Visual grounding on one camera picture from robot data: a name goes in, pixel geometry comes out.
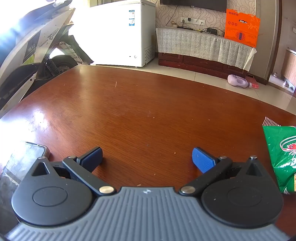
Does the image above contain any wooden sink cabinet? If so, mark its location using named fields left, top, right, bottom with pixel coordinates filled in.
left=281, top=47, right=296, bottom=82

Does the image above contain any black television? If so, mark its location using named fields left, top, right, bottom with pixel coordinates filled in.
left=159, top=0, right=227, bottom=13

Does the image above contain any white electric scooter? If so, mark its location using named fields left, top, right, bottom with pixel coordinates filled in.
left=0, top=0, right=94, bottom=116

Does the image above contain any pink plastic dustpan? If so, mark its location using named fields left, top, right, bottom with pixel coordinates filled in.
left=246, top=74, right=260, bottom=90

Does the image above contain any orange gift box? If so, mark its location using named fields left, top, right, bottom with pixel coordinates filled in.
left=224, top=9, right=261, bottom=48

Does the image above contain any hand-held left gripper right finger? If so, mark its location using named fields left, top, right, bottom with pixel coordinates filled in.
left=179, top=147, right=266, bottom=196

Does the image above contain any purple detergent bottle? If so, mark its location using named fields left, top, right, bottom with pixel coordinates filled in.
left=227, top=74, right=253, bottom=89

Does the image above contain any dark wooden television cabinet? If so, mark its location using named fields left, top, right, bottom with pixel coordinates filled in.
left=158, top=52, right=248, bottom=80

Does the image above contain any TV cabinet with lace cloth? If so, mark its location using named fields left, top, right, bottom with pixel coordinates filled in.
left=155, top=27, right=258, bottom=72

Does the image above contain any smartphone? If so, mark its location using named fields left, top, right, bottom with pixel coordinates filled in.
left=0, top=141, right=51, bottom=223

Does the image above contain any white chest freezer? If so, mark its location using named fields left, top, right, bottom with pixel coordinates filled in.
left=74, top=0, right=156, bottom=68

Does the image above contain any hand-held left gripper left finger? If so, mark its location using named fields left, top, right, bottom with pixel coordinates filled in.
left=31, top=146, right=117, bottom=196

